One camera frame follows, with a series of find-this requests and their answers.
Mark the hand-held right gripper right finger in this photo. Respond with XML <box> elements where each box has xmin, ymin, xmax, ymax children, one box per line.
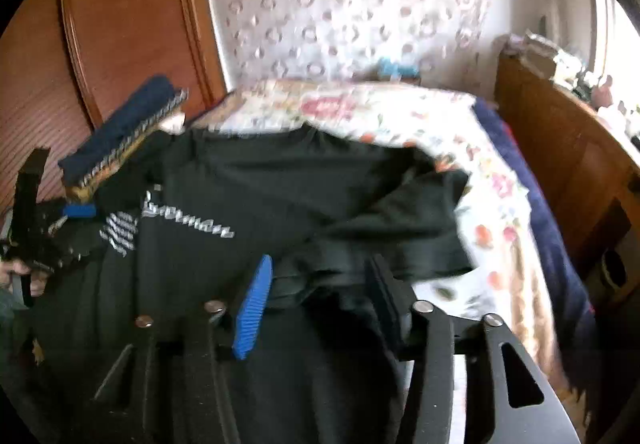
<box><xmin>365</xmin><ymin>257</ymin><xmax>581</xmax><ymax>444</ymax></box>

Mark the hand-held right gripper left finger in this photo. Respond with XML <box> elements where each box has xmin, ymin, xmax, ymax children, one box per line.
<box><xmin>92</xmin><ymin>254</ymin><xmax>273</xmax><ymax>444</ymax></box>

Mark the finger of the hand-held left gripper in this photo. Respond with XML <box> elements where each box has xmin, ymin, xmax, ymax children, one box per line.
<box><xmin>14</xmin><ymin>147</ymin><xmax>52</xmax><ymax>247</ymax></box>
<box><xmin>50</xmin><ymin>203</ymin><xmax>97</xmax><ymax>237</ymax></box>

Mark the black t-shirt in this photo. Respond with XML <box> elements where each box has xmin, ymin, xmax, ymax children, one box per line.
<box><xmin>27</xmin><ymin>124</ymin><xmax>476</xmax><ymax>444</ymax></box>

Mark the person's left hand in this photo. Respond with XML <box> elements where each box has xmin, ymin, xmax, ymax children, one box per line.
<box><xmin>0</xmin><ymin>260</ymin><xmax>50</xmax><ymax>299</ymax></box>

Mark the navy fringed cushion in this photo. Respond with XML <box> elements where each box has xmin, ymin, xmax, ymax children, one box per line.
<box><xmin>57</xmin><ymin>74</ymin><xmax>190</xmax><ymax>204</ymax></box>

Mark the navy blue blanket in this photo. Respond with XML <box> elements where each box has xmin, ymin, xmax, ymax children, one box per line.
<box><xmin>472</xmin><ymin>99</ymin><xmax>603</xmax><ymax>425</ymax></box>

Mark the floral printed bedsheet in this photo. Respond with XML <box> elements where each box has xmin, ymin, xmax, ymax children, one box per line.
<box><xmin>192</xmin><ymin>78</ymin><xmax>561</xmax><ymax>375</ymax></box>

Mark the wooden wardrobe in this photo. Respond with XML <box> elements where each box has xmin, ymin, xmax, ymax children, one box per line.
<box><xmin>0</xmin><ymin>0</ymin><xmax>229</xmax><ymax>230</ymax></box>

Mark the black waste bin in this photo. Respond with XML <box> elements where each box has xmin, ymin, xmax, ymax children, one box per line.
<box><xmin>599</xmin><ymin>244</ymin><xmax>630</xmax><ymax>291</ymax></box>

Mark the blue tissue pack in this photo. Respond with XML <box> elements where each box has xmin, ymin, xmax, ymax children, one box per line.
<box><xmin>376</xmin><ymin>56</ymin><xmax>420</xmax><ymax>80</ymax></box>

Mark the long wooden cabinet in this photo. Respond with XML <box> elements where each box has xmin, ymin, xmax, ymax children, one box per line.
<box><xmin>494</xmin><ymin>49</ymin><xmax>640</xmax><ymax>325</ymax></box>

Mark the stack of books and boxes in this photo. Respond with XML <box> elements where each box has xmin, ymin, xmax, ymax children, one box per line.
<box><xmin>504</xmin><ymin>28</ymin><xmax>576</xmax><ymax>78</ymax></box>

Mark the pink figurine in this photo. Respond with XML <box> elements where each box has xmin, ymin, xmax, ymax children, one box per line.
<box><xmin>592</xmin><ymin>74</ymin><xmax>617</xmax><ymax>108</ymax></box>

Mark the window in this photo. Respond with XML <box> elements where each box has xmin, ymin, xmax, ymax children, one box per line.
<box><xmin>589</xmin><ymin>0</ymin><xmax>640</xmax><ymax>92</ymax></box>

